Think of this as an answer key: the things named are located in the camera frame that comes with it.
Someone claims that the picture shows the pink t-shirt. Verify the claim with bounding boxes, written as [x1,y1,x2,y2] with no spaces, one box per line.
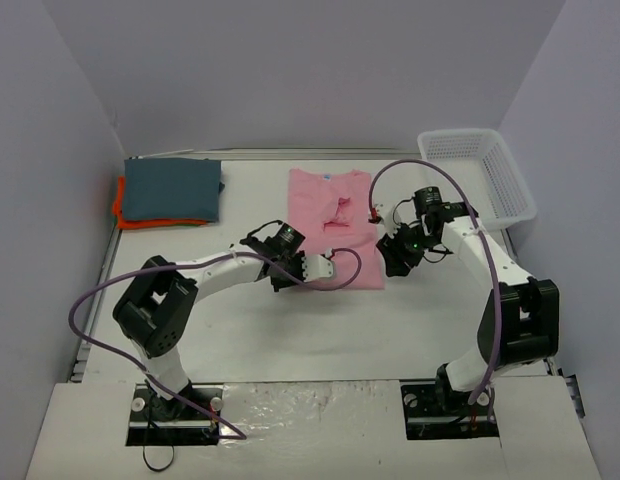
[287,169,385,290]

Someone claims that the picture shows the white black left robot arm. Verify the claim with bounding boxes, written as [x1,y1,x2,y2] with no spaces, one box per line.
[113,223,305,418]

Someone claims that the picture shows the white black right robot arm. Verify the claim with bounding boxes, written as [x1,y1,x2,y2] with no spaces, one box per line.
[370,187,560,413]

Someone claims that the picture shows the white plastic basket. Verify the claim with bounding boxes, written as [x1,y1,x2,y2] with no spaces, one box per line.
[417,128,537,231]

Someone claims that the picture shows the folded teal blue t-shirt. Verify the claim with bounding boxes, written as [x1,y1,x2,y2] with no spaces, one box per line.
[122,157,224,222]

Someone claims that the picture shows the white foam front board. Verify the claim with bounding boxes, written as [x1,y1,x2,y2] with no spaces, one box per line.
[28,376,599,479]

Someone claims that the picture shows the folded orange t-shirt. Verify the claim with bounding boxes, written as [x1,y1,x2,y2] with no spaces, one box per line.
[112,176,208,230]

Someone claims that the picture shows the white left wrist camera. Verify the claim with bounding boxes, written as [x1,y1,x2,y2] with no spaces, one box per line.
[301,249,336,283]

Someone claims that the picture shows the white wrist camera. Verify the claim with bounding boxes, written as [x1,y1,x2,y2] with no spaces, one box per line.
[368,203,402,238]
[301,249,336,283]

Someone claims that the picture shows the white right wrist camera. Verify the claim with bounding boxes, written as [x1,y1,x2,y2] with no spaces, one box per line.
[368,203,402,238]

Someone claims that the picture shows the aluminium back table rail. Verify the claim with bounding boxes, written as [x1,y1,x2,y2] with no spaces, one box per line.
[139,147,422,161]

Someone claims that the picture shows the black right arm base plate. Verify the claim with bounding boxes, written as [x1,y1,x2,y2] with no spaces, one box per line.
[400,380,499,441]

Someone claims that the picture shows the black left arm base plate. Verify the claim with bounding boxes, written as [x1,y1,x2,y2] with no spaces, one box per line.
[126,384,220,447]

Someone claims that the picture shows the black cable loop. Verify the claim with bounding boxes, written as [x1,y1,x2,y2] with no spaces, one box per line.
[141,429,179,473]

